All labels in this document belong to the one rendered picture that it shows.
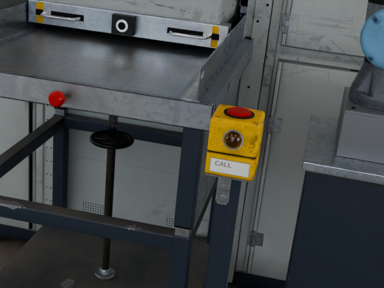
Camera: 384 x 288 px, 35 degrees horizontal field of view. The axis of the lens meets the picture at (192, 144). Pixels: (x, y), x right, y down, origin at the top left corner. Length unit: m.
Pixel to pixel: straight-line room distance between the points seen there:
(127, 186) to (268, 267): 0.54
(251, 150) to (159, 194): 1.12
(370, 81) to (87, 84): 0.58
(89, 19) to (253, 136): 0.81
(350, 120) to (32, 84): 0.65
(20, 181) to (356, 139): 1.29
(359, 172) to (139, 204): 1.03
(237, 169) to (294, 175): 0.97
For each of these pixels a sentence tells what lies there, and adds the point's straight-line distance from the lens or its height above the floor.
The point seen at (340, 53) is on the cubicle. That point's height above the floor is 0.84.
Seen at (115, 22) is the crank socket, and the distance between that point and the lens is 1.62.
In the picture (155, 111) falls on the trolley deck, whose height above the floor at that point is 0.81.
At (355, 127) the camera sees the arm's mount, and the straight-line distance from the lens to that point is 1.29.
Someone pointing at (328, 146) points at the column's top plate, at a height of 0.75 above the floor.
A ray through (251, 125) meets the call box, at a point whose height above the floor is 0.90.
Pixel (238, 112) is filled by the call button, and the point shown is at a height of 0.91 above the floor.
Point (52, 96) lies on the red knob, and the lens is 1.25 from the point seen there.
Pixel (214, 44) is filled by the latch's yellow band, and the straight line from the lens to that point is 1.59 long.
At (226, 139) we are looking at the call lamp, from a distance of 0.96.
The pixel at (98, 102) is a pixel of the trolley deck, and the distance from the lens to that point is 1.26.
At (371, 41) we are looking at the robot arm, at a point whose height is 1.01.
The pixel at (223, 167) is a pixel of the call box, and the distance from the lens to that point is 0.99.
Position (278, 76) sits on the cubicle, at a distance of 1.85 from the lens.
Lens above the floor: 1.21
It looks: 22 degrees down
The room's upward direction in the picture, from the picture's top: 6 degrees clockwise
